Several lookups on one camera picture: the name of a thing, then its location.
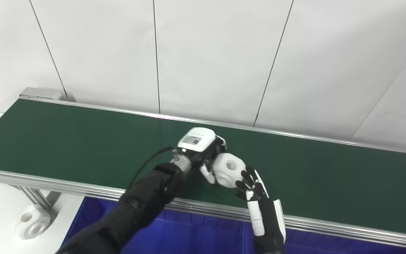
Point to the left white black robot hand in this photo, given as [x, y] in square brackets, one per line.
[199, 141]

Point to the aluminium conveyor leg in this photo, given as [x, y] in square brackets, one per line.
[37, 195]

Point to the white plastic clevis part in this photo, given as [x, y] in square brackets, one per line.
[32, 222]

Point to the white plastic cylindrical part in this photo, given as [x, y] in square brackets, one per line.
[229, 171]

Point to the blue plastic bin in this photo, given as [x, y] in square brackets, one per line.
[330, 247]
[196, 234]

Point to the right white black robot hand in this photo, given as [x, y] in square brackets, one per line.
[268, 218]

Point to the green conveyor belt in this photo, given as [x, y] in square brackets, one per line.
[83, 141]

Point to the grey conveyor end housing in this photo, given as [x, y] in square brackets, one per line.
[41, 93]

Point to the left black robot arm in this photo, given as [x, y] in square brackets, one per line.
[139, 204]

